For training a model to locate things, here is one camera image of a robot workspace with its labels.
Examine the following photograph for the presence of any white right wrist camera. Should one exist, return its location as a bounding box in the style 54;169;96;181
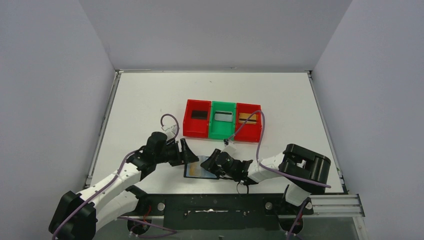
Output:
222;140;237;156

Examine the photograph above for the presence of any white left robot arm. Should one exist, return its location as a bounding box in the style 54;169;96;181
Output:
48;131;199;240

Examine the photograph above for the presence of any black leather card holder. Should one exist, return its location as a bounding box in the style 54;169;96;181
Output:
183;155;219;180

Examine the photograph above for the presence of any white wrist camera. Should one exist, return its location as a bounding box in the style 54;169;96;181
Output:
161;125;178;141
222;140;237;156

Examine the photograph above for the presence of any silver magnetic stripe card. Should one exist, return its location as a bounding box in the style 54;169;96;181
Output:
214;111;233;123

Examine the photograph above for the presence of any green plastic bin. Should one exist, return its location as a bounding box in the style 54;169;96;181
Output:
208;101;236;140

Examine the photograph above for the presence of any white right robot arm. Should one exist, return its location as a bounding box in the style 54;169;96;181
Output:
200;143;331;214

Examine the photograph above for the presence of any red plastic bin right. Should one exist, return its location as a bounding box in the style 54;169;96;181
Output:
233;103;262;143

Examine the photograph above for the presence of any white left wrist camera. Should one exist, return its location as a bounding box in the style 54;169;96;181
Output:
161;125;178;141

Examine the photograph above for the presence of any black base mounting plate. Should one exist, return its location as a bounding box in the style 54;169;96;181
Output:
124;193;314;231

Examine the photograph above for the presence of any red plastic bin left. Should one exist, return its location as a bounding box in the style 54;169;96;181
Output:
182;99;212;139

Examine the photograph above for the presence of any black card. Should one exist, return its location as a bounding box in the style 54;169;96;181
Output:
191;110;209;120

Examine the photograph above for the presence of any red plastic bin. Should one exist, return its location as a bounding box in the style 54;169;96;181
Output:
182;99;212;139
233;103;262;143

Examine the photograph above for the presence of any gold VIP card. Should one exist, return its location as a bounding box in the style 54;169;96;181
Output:
238;112;257;125

